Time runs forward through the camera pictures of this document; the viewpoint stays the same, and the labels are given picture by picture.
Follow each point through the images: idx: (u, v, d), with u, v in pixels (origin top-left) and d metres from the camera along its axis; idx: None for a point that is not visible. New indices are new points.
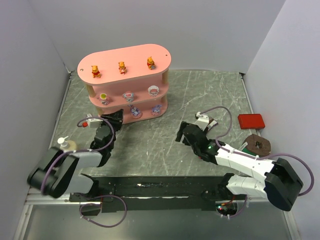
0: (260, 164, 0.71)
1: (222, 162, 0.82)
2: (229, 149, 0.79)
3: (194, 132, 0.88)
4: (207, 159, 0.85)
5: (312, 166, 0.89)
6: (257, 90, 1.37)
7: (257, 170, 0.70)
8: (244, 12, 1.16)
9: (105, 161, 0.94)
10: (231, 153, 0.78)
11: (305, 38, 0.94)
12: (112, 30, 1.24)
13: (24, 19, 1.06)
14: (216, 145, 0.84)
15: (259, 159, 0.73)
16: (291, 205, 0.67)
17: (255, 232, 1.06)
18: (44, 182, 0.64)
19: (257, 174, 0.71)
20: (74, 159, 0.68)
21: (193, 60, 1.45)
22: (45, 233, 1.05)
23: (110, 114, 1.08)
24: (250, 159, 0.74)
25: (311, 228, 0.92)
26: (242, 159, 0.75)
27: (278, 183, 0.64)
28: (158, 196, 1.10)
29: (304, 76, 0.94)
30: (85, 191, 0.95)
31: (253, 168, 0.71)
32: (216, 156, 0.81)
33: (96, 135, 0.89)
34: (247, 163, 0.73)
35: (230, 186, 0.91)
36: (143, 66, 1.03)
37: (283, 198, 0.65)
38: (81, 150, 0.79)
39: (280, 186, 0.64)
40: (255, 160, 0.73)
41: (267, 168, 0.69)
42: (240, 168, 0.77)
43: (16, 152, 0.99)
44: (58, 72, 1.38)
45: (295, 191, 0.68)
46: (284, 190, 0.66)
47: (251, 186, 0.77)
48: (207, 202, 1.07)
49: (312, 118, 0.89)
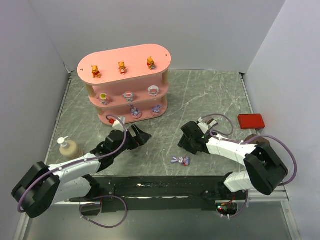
0: (243, 147, 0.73)
1: (212, 150, 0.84)
2: (218, 137, 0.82)
3: (188, 125, 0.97)
4: (200, 149, 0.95)
5: (312, 166, 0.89)
6: (257, 91, 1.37)
7: (239, 153, 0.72)
8: (244, 12, 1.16)
9: (106, 167, 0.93)
10: (220, 140, 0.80)
11: (304, 38, 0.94)
12: (113, 29, 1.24)
13: (25, 19, 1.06)
14: (209, 136, 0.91)
15: (243, 143, 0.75)
16: (273, 189, 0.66)
17: (255, 232, 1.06)
18: (20, 203, 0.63)
19: (240, 157, 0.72)
20: (51, 184, 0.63)
21: (194, 60, 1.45)
22: (46, 233, 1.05)
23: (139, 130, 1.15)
24: (235, 144, 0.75)
25: (311, 229, 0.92)
26: (227, 144, 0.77)
27: (257, 163, 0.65)
28: (158, 196, 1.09)
29: (304, 75, 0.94)
30: (85, 192, 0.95)
31: (236, 151, 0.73)
32: (207, 143, 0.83)
33: (109, 136, 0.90)
34: (231, 146, 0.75)
35: (227, 182, 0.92)
36: (143, 67, 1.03)
37: (263, 179, 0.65)
38: (70, 164, 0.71)
39: (259, 167, 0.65)
40: (239, 144, 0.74)
41: (249, 149, 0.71)
42: (227, 154, 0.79)
43: (16, 151, 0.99)
44: (57, 72, 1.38)
45: (278, 176, 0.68)
46: (265, 171, 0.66)
47: (241, 177, 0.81)
48: (207, 202, 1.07)
49: (313, 117, 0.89)
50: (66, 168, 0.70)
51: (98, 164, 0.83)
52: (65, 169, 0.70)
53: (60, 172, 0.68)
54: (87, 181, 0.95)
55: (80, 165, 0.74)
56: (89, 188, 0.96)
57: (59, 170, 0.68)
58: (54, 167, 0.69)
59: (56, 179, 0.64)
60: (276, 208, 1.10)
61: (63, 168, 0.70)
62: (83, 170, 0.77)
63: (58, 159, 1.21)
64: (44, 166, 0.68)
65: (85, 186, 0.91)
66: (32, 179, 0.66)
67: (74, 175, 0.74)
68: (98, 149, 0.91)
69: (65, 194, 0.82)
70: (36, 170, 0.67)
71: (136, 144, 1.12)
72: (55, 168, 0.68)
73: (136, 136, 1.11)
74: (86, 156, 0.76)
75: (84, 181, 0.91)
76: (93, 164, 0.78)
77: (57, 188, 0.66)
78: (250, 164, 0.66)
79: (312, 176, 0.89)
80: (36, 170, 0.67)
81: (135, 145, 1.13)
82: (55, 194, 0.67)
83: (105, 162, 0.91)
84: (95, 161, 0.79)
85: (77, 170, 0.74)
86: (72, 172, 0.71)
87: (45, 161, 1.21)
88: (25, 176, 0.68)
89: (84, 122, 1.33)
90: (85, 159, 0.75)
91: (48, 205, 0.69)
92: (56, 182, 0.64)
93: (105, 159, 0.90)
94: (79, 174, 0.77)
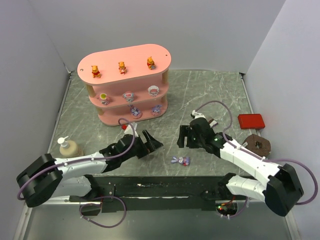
0: (265, 166, 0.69)
1: (226, 156, 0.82)
2: (236, 145, 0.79)
3: (199, 122, 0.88)
4: (210, 150, 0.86)
5: (312, 167, 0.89)
6: (257, 91, 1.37)
7: (260, 171, 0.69)
8: (244, 12, 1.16)
9: (111, 169, 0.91)
10: (237, 149, 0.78)
11: (304, 38, 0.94)
12: (113, 29, 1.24)
13: (25, 20, 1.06)
14: (223, 138, 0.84)
15: (265, 161, 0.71)
16: (287, 210, 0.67)
17: (254, 232, 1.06)
18: (20, 191, 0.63)
19: (260, 175, 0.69)
20: (53, 178, 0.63)
21: (194, 60, 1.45)
22: (46, 233, 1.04)
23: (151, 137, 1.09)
24: (256, 159, 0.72)
25: (311, 229, 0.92)
26: (247, 157, 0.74)
27: (280, 189, 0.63)
28: (158, 196, 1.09)
29: (304, 75, 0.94)
30: (84, 192, 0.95)
31: (257, 169, 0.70)
32: (222, 150, 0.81)
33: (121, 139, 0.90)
34: (252, 162, 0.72)
35: (230, 185, 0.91)
36: (143, 67, 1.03)
37: (282, 204, 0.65)
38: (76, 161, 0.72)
39: (281, 193, 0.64)
40: (261, 161, 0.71)
41: (271, 171, 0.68)
42: (244, 166, 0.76)
43: (16, 151, 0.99)
44: (58, 72, 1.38)
45: (295, 199, 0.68)
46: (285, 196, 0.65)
47: (251, 188, 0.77)
48: (207, 202, 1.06)
49: (312, 117, 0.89)
50: (72, 165, 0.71)
51: (105, 165, 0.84)
52: (70, 166, 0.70)
53: (64, 168, 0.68)
54: (88, 181, 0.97)
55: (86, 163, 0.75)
56: (89, 188, 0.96)
57: (64, 166, 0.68)
58: (59, 161, 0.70)
59: (59, 175, 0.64)
60: None
61: (68, 164, 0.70)
62: (88, 169, 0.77)
63: None
64: (51, 159, 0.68)
65: (85, 186, 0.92)
66: (37, 169, 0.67)
67: (79, 173, 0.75)
68: (107, 149, 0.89)
69: (65, 191, 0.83)
70: (42, 161, 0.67)
71: (146, 152, 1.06)
72: (60, 163, 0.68)
73: (147, 142, 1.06)
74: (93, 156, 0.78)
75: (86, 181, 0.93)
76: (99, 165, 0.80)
77: (58, 184, 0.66)
78: (272, 188, 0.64)
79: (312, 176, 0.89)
80: (43, 161, 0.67)
81: (145, 152, 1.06)
82: (55, 189, 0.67)
83: (112, 164, 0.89)
84: (102, 162, 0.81)
85: (82, 168, 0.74)
86: (76, 169, 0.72)
87: None
88: (32, 164, 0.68)
89: (84, 122, 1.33)
90: (92, 158, 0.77)
91: (47, 198, 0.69)
92: (58, 178, 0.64)
93: (112, 161, 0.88)
94: (83, 172, 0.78)
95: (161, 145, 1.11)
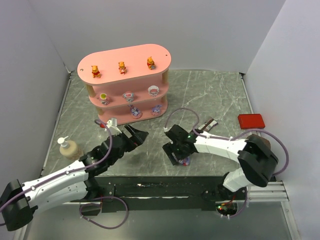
0: (233, 144, 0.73)
1: (202, 149, 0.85)
2: (206, 135, 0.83)
3: (172, 129, 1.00)
4: (188, 148, 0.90)
5: (312, 166, 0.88)
6: (257, 91, 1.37)
7: (231, 150, 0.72)
8: (244, 12, 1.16)
9: (96, 174, 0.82)
10: (208, 138, 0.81)
11: (304, 38, 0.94)
12: (113, 29, 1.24)
13: (24, 19, 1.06)
14: (195, 133, 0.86)
15: (233, 139, 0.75)
16: (267, 181, 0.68)
17: (254, 232, 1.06)
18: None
19: (232, 153, 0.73)
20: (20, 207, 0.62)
21: (194, 60, 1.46)
22: (46, 234, 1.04)
23: (135, 130, 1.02)
24: (224, 141, 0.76)
25: (311, 229, 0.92)
26: (217, 142, 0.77)
27: (250, 160, 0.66)
28: (158, 196, 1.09)
29: (304, 75, 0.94)
30: (81, 196, 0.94)
31: (227, 149, 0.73)
32: (195, 143, 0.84)
33: (104, 142, 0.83)
34: (222, 144, 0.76)
35: (226, 183, 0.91)
36: (143, 67, 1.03)
37: (259, 176, 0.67)
38: (46, 181, 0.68)
39: (253, 164, 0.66)
40: (229, 141, 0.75)
41: (240, 146, 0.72)
42: (217, 152, 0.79)
43: (15, 151, 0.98)
44: (57, 72, 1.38)
45: (270, 167, 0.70)
46: (258, 166, 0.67)
47: (237, 175, 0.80)
48: (207, 202, 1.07)
49: (313, 117, 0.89)
50: (41, 186, 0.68)
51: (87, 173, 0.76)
52: (39, 188, 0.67)
53: (33, 192, 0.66)
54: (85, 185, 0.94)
55: (60, 179, 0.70)
56: (85, 192, 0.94)
57: (31, 191, 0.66)
58: (28, 185, 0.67)
59: (26, 203, 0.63)
60: (276, 208, 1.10)
61: (37, 187, 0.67)
62: (67, 183, 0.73)
63: (58, 159, 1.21)
64: None
65: (80, 191, 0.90)
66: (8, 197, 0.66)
67: (56, 190, 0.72)
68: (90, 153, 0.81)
69: (56, 202, 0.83)
70: (11, 188, 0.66)
71: (133, 146, 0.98)
72: (27, 189, 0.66)
73: (133, 136, 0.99)
74: (69, 169, 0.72)
75: (80, 185, 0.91)
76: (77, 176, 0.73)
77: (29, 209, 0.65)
78: (243, 161, 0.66)
79: (311, 176, 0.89)
80: (11, 188, 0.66)
81: (132, 146, 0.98)
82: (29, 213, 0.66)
83: (97, 170, 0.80)
84: (81, 172, 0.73)
85: (58, 185, 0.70)
86: (48, 189, 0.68)
87: (45, 161, 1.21)
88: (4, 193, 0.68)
89: (84, 122, 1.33)
90: (67, 171, 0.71)
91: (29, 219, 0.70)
92: (24, 207, 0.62)
93: (95, 168, 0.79)
94: (62, 187, 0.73)
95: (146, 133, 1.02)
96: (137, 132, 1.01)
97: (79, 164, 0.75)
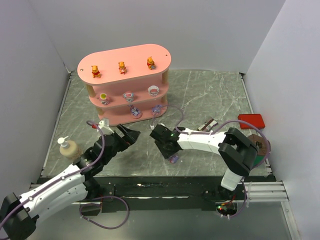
0: (214, 137, 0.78)
1: (185, 145, 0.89)
2: (188, 132, 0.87)
3: (155, 129, 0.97)
4: (171, 147, 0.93)
5: (313, 166, 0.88)
6: (257, 91, 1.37)
7: (212, 143, 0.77)
8: (244, 11, 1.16)
9: (92, 174, 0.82)
10: (190, 135, 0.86)
11: (304, 38, 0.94)
12: (113, 29, 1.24)
13: (24, 19, 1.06)
14: (177, 131, 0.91)
15: (213, 133, 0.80)
16: (248, 169, 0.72)
17: (254, 233, 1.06)
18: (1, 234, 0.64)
19: (212, 146, 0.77)
20: (20, 219, 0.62)
21: (194, 60, 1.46)
22: (46, 233, 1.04)
23: (126, 128, 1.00)
24: (205, 135, 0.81)
25: (311, 229, 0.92)
26: (198, 137, 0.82)
27: (231, 151, 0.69)
28: (158, 196, 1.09)
29: (304, 75, 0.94)
30: (82, 197, 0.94)
31: (209, 143, 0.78)
32: (178, 141, 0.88)
33: (96, 142, 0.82)
34: (203, 139, 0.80)
35: (224, 183, 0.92)
36: (143, 67, 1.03)
37: (241, 166, 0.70)
38: (43, 189, 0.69)
39: (234, 154, 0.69)
40: (209, 135, 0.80)
41: (220, 138, 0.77)
42: (200, 147, 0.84)
43: (15, 151, 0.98)
44: (57, 72, 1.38)
45: (250, 156, 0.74)
46: (240, 156, 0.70)
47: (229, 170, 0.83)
48: (207, 202, 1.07)
49: (313, 117, 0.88)
50: (39, 195, 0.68)
51: (82, 176, 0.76)
52: (37, 197, 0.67)
53: (31, 202, 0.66)
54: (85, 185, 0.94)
55: (57, 185, 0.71)
56: (85, 192, 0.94)
57: (29, 201, 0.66)
58: (25, 197, 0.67)
59: (26, 214, 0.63)
60: (276, 208, 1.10)
61: (35, 197, 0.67)
62: (65, 188, 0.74)
63: (58, 159, 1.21)
64: (16, 199, 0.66)
65: (79, 193, 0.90)
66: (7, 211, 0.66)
67: (55, 196, 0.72)
68: (84, 156, 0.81)
69: (57, 208, 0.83)
70: (8, 202, 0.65)
71: (126, 145, 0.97)
72: (25, 200, 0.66)
73: (125, 135, 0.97)
74: (64, 175, 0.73)
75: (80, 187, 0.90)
76: (74, 180, 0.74)
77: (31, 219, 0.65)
78: (224, 152, 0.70)
79: (312, 176, 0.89)
80: (9, 202, 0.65)
81: (125, 145, 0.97)
82: (32, 223, 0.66)
83: (92, 171, 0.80)
84: (77, 176, 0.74)
85: (57, 192, 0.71)
86: (47, 197, 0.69)
87: (45, 161, 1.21)
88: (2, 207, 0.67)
89: (84, 122, 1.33)
90: (62, 177, 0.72)
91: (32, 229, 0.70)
92: (25, 218, 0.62)
93: (90, 169, 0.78)
94: (60, 193, 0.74)
95: (138, 132, 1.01)
96: (129, 130, 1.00)
97: (74, 168, 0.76)
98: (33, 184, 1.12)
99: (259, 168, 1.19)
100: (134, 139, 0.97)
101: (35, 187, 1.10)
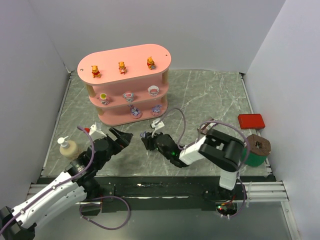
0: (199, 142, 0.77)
1: (187, 160, 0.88)
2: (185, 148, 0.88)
3: (169, 144, 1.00)
4: (179, 165, 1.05)
5: (313, 167, 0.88)
6: (257, 91, 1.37)
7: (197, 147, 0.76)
8: (244, 11, 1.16)
9: (86, 180, 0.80)
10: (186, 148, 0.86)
11: (304, 37, 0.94)
12: (113, 29, 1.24)
13: (24, 19, 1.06)
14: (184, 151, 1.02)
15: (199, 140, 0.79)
16: (232, 162, 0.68)
17: (254, 233, 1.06)
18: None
19: None
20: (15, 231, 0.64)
21: (194, 60, 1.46)
22: (46, 233, 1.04)
23: (119, 131, 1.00)
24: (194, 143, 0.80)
25: (311, 229, 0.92)
26: (190, 147, 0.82)
27: (206, 148, 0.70)
28: (158, 196, 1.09)
29: (304, 75, 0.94)
30: (82, 198, 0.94)
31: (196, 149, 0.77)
32: (179, 156, 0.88)
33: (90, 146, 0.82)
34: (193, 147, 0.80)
35: (222, 183, 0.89)
36: (143, 67, 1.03)
37: (222, 160, 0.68)
38: (34, 201, 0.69)
39: (209, 151, 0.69)
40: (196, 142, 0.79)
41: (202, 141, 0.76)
42: (196, 157, 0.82)
43: (15, 150, 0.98)
44: (57, 72, 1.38)
45: (233, 149, 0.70)
46: (216, 151, 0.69)
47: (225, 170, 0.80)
48: (207, 202, 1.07)
49: (314, 117, 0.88)
50: (31, 207, 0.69)
51: (75, 183, 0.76)
52: (28, 210, 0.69)
53: (23, 215, 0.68)
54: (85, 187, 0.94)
55: (48, 196, 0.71)
56: (84, 194, 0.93)
57: (21, 215, 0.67)
58: (17, 210, 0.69)
59: (18, 228, 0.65)
60: (277, 208, 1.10)
61: (26, 209, 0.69)
62: (58, 197, 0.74)
63: (58, 159, 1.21)
64: (8, 213, 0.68)
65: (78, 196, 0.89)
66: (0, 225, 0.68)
67: (48, 205, 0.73)
68: (76, 161, 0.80)
69: (55, 212, 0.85)
70: (2, 216, 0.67)
71: (119, 148, 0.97)
72: (17, 213, 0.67)
73: (118, 138, 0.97)
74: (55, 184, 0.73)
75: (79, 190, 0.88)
76: (66, 188, 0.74)
77: (26, 230, 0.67)
78: (201, 151, 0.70)
79: (312, 176, 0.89)
80: (2, 216, 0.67)
81: (119, 148, 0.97)
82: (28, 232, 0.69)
83: (86, 175, 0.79)
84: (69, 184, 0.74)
85: (49, 201, 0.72)
86: (39, 208, 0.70)
87: (45, 161, 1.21)
88: None
89: (84, 122, 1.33)
90: (53, 187, 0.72)
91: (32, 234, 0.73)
92: (18, 231, 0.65)
93: (84, 175, 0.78)
94: (54, 201, 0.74)
95: (132, 135, 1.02)
96: (122, 133, 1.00)
97: (66, 175, 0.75)
98: (33, 184, 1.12)
99: (258, 168, 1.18)
100: (128, 142, 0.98)
101: (35, 187, 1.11)
